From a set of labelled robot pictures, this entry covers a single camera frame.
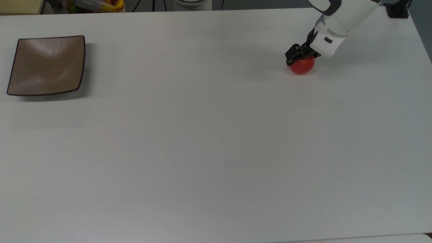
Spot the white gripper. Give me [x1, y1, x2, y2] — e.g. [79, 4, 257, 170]
[285, 23, 347, 66]

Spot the red apple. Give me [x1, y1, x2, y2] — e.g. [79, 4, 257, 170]
[290, 55, 316, 76]

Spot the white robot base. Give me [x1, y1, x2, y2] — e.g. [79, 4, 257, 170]
[173, 0, 213, 11]

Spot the brown square ceramic plate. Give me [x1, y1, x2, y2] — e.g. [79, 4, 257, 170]
[6, 35, 86, 97]

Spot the black table clamp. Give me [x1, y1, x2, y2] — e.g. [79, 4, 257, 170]
[384, 0, 413, 19]

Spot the yellow plastic bag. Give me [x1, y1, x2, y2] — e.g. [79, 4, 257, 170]
[75, 0, 125, 13]

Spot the beige cardboard box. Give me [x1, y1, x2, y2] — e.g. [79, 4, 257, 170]
[0, 0, 45, 15]

